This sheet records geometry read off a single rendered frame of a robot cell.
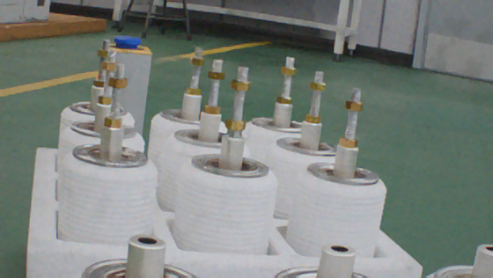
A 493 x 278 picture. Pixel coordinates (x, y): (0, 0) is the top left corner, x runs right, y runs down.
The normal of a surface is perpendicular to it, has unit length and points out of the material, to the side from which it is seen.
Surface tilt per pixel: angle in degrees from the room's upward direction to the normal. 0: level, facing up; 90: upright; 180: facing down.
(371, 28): 90
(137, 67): 90
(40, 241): 0
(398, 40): 90
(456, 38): 90
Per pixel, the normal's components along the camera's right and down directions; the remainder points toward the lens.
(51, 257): 0.23, 0.22
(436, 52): -0.27, 0.15
